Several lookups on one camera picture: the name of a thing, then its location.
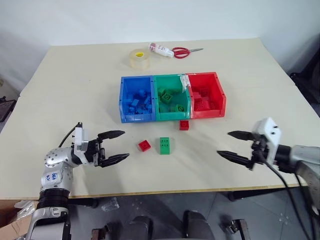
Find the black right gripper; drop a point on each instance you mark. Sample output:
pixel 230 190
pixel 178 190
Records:
pixel 260 150

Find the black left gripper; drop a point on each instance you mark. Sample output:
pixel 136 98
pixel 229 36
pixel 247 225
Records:
pixel 94 152

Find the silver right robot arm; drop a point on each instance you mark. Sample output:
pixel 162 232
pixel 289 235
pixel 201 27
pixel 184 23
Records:
pixel 303 160

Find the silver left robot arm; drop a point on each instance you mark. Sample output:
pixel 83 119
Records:
pixel 55 175

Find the red square building block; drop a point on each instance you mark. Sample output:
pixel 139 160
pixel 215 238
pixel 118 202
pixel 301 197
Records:
pixel 184 125
pixel 144 146

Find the blue building block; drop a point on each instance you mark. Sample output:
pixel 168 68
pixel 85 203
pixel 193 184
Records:
pixel 131 110
pixel 147 100
pixel 135 102

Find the blue plastic bin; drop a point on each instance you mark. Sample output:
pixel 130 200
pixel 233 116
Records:
pixel 125 100

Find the red plastic bin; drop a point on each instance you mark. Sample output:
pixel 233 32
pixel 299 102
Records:
pixel 220 100

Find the black table leg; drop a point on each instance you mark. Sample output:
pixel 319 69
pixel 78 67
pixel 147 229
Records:
pixel 233 196
pixel 93 202

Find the green long building block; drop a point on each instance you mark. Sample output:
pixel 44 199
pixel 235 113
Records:
pixel 164 145

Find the clear plastic bag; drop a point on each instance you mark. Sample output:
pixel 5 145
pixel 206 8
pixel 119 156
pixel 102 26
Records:
pixel 110 204

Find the green plastic bin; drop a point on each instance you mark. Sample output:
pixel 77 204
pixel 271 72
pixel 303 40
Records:
pixel 186 116

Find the green square building block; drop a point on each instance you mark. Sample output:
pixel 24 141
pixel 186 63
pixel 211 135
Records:
pixel 166 97
pixel 179 108
pixel 162 91

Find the white paper label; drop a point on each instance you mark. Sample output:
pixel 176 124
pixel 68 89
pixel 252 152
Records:
pixel 185 82

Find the dark rounded shape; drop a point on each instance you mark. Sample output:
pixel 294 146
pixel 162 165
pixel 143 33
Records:
pixel 198 225
pixel 141 228

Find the clear packing tape roll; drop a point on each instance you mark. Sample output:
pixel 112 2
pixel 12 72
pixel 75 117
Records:
pixel 139 59

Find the white glue bottle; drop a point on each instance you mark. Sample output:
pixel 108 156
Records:
pixel 160 50

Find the black case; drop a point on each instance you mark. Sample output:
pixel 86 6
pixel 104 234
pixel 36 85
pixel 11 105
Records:
pixel 6 108

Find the brown cardboard box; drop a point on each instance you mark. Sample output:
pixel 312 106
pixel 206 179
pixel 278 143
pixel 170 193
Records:
pixel 11 220

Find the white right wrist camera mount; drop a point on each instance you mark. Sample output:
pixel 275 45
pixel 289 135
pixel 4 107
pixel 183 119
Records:
pixel 271 136

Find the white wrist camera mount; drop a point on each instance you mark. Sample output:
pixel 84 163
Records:
pixel 271 136
pixel 80 136

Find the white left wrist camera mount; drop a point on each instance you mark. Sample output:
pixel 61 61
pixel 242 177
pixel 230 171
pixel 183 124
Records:
pixel 80 136

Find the brown metal foot bracket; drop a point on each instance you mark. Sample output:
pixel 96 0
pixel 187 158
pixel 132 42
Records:
pixel 237 227
pixel 100 232

